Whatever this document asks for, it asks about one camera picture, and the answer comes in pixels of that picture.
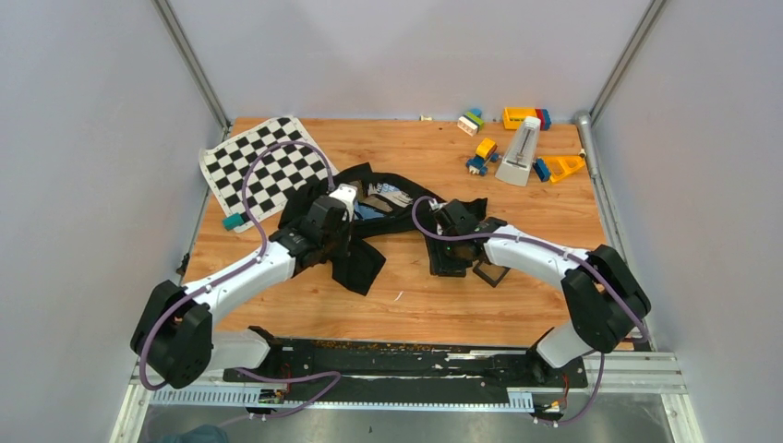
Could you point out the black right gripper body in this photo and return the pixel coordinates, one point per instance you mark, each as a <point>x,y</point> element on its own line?
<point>450,247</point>

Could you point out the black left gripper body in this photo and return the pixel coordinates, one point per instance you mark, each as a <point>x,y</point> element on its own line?
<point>340,239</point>

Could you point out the black printed t-shirt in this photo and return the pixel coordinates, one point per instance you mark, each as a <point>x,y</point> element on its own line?
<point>383,206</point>

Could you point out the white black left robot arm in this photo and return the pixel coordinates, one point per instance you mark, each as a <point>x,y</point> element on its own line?
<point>176,335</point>

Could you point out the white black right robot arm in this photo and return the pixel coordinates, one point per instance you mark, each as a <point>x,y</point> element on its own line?
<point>605,302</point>

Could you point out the yellow blue toy car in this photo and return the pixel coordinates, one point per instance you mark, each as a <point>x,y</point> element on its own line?
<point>486,153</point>

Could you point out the white metronome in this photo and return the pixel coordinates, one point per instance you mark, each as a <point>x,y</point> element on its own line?
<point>516,164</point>

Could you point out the teal small block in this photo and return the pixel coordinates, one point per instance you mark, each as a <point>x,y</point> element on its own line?
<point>233,221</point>

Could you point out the white green toy bricks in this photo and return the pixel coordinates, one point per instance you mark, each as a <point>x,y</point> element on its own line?
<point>471,122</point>

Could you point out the yellow toy brick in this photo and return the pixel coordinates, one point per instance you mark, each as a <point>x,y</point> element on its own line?
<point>513,117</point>

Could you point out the orange triangular toy piece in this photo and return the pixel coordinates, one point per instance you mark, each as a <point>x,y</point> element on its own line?
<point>561,167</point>

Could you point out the black white checkerboard mat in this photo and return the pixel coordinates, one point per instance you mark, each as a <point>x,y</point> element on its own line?
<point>255,172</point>

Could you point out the red blue toy brick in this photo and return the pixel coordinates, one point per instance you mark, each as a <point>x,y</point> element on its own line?
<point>544,116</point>

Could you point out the grey metal pipe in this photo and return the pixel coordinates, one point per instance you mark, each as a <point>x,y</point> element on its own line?
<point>583,123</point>

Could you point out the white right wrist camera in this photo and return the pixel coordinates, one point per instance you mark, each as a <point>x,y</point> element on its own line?
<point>437,207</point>

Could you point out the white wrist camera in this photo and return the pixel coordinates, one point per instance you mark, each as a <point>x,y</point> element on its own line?
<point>437,207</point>
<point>347,194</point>

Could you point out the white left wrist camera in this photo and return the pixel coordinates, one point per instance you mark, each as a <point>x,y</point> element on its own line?
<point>347,194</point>

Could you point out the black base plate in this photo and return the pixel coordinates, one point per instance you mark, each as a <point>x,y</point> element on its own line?
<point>378,371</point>

